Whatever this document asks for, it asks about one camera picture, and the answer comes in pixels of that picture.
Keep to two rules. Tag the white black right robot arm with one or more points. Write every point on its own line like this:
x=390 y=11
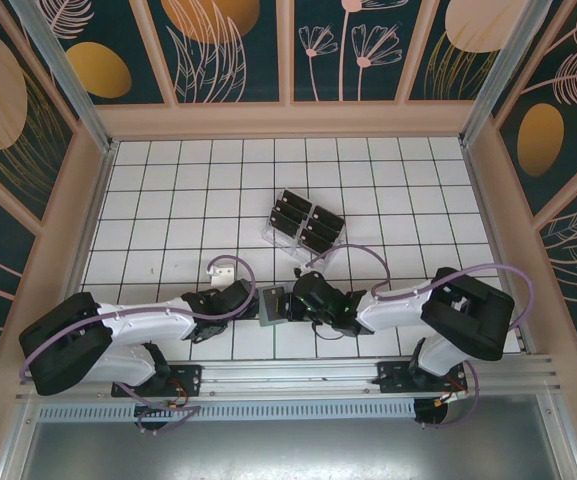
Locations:
x=398 y=310

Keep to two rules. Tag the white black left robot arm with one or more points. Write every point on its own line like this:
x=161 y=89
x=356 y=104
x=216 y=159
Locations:
x=143 y=322

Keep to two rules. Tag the black VIP card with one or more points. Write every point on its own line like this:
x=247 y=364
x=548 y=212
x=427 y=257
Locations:
x=289 y=211
x=329 y=214
x=283 y=224
x=295 y=198
x=318 y=240
x=324 y=226

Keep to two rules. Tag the clear tray of black parts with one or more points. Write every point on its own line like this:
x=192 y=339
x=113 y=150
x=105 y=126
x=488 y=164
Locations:
x=280 y=240

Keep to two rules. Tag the grey metal sheet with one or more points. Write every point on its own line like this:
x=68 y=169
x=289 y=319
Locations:
x=293 y=450

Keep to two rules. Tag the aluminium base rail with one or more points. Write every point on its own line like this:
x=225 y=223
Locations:
x=288 y=377

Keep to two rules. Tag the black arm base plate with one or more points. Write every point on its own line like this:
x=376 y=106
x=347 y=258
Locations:
x=190 y=377
x=390 y=375

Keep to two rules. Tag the thin aluminium side rail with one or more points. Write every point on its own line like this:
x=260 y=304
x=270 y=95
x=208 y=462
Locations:
x=489 y=225
x=93 y=225

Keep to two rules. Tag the aluminium corner post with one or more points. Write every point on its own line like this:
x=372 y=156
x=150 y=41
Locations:
x=508 y=75
x=65 y=75

